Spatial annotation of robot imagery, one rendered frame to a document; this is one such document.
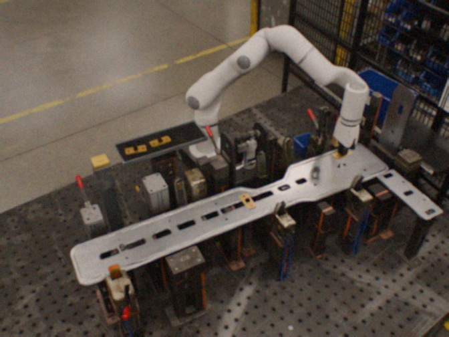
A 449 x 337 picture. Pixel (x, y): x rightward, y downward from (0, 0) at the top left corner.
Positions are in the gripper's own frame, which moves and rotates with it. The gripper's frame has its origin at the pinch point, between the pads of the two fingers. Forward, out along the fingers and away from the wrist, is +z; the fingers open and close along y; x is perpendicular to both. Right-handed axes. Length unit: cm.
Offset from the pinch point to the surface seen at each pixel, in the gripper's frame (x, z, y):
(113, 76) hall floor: -29, 109, -297
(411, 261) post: 14, 39, 40
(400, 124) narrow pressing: 26.6, -7.4, 3.9
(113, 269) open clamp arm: -106, 0, 15
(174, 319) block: -89, 39, 18
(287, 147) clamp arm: -18.6, 2.1, -14.5
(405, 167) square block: 23.5, 7.2, 15.7
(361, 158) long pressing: 12.4, 9.7, 0.1
